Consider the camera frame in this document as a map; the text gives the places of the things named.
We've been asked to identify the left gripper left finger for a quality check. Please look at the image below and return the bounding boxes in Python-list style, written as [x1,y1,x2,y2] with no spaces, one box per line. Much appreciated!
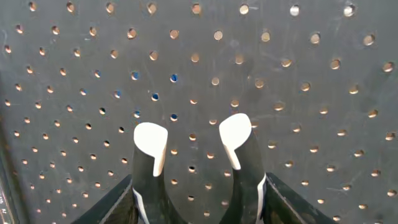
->
[71,174,139,224]

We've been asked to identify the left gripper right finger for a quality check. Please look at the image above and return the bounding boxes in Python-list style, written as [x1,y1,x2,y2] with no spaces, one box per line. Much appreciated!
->
[263,172,337,224]

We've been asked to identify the black pegboard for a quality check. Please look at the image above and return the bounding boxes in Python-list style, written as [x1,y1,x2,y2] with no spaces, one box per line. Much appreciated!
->
[0,0,398,224]

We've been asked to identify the black pliers with white tips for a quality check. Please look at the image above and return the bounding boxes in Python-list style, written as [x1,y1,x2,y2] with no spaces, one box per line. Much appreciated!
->
[131,113,267,224]

